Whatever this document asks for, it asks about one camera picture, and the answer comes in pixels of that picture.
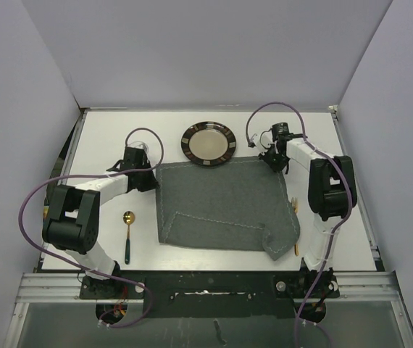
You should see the aluminium frame rail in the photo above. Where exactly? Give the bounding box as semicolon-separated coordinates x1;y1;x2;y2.
15;272;401;303

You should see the dark rimmed dinner plate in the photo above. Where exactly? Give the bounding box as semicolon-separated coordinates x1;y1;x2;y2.
180;121;237;167

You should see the gold spoon green handle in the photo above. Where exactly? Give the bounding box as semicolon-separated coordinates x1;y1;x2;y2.
122;211;135;265

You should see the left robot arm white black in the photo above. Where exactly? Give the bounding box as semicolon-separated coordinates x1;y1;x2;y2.
42;146;158;298

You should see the grey cloth placemat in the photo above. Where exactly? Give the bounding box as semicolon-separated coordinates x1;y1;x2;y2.
156;157;301;261

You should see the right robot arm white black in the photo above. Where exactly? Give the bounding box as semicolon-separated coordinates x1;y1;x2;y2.
259;123;357;271

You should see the clear drinking glass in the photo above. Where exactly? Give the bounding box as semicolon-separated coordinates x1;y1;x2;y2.
129;141;149;163

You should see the gold fork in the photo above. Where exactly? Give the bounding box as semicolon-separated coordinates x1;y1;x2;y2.
291;197;299;257

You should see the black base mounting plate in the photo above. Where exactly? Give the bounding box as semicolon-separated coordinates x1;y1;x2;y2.
79;270;340;319

